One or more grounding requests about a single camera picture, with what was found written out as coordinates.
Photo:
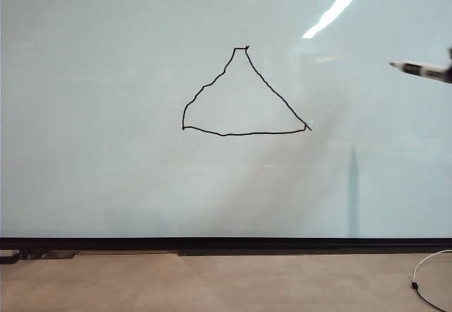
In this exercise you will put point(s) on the black whiteboard pen tray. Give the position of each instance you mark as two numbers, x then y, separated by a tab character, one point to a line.
282	252

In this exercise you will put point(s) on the white whiteboard marker pen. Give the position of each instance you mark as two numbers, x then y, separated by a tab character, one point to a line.
420	69

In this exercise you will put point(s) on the black marker line drawing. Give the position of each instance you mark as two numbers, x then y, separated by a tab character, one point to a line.
240	48

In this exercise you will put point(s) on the black whiteboard stand foot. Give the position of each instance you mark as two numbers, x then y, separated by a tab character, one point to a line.
8	259

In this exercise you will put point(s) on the large whiteboard with black frame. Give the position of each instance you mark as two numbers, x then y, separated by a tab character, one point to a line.
106	149

